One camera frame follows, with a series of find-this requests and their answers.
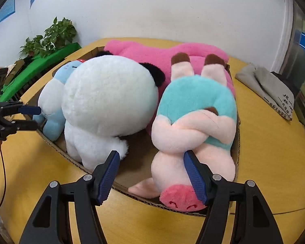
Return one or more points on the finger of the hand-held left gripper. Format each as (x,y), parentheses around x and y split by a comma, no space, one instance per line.
(25,125)
(30,110)

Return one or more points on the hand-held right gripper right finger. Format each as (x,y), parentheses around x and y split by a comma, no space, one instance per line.
(194,175)

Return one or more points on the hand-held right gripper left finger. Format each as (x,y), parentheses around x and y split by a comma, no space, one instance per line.
(108,173)

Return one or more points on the cardboard box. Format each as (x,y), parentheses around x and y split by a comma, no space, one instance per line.
(132,178)

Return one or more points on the pink pig plush toy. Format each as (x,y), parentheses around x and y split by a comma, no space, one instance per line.
(193,122)

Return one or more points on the light blue plush toy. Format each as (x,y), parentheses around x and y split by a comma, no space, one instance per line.
(54,99)

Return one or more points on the green board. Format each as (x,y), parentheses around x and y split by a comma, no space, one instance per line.
(35,66)

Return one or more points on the white panda plush toy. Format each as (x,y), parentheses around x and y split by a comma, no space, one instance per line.
(109,106)

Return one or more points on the green potted plant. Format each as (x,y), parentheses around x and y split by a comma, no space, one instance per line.
(49,38)

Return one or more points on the grey folded cloth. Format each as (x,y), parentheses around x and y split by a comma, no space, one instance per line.
(268,91)

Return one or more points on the hot pink plush toy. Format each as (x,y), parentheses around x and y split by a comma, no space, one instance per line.
(155,56)

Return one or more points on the blue wall poster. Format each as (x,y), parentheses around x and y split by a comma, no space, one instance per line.
(5,7)

